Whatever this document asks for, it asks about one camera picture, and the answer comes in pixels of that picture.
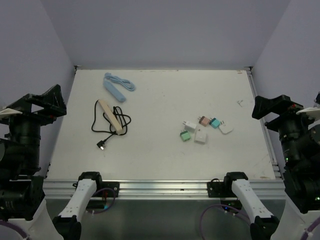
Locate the right aluminium side rail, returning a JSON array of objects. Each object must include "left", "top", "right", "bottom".
[{"left": 244, "top": 66, "right": 283, "bottom": 180}]

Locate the aluminium mounting rail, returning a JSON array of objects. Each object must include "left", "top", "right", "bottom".
[{"left": 43, "top": 179, "right": 285, "bottom": 200}]

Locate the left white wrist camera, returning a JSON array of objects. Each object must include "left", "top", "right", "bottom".
[{"left": 0, "top": 108, "right": 22, "bottom": 119}]

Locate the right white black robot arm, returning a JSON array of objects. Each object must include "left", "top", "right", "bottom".
[{"left": 222, "top": 95, "right": 320, "bottom": 240}]

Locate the white square plug adapter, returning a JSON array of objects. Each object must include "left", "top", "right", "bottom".
[{"left": 194, "top": 129, "right": 208, "bottom": 145}]

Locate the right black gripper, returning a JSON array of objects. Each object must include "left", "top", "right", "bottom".
[{"left": 253, "top": 92, "right": 320, "bottom": 165}]

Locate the cyan plug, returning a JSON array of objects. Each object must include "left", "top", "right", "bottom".
[{"left": 209, "top": 118, "right": 221, "bottom": 129}]

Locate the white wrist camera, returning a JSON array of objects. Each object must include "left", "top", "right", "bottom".
[
  {"left": 296, "top": 93, "right": 320, "bottom": 121},
  {"left": 0, "top": 108, "right": 22, "bottom": 119}
]

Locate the black power cord with plug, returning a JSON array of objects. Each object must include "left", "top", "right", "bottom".
[{"left": 91, "top": 99, "right": 132, "bottom": 151}]

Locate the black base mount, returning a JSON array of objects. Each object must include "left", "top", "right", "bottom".
[
  {"left": 72, "top": 171, "right": 120, "bottom": 200},
  {"left": 206, "top": 172, "right": 241, "bottom": 198}
]

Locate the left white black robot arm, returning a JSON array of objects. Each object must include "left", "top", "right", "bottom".
[{"left": 0, "top": 84, "right": 104, "bottom": 240}]

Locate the light blue cord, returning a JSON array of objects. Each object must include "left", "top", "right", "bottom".
[{"left": 103, "top": 72, "right": 137, "bottom": 93}]

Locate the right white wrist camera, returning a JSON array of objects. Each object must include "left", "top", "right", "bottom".
[{"left": 296, "top": 93, "right": 320, "bottom": 121}]

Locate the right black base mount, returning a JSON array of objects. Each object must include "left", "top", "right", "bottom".
[{"left": 206, "top": 172, "right": 241, "bottom": 198}]

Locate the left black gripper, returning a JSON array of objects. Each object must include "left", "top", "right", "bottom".
[{"left": 0, "top": 82, "right": 66, "bottom": 169}]

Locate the beige red power strip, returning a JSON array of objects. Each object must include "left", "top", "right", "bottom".
[{"left": 98, "top": 99, "right": 124, "bottom": 135}]

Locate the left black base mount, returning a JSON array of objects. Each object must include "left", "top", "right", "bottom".
[{"left": 72, "top": 171, "right": 120, "bottom": 200}]

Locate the pink plug adapter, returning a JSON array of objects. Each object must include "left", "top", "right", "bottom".
[{"left": 198, "top": 115, "right": 211, "bottom": 127}]

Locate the green plug adapter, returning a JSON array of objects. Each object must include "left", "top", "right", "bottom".
[{"left": 179, "top": 130, "right": 191, "bottom": 142}]

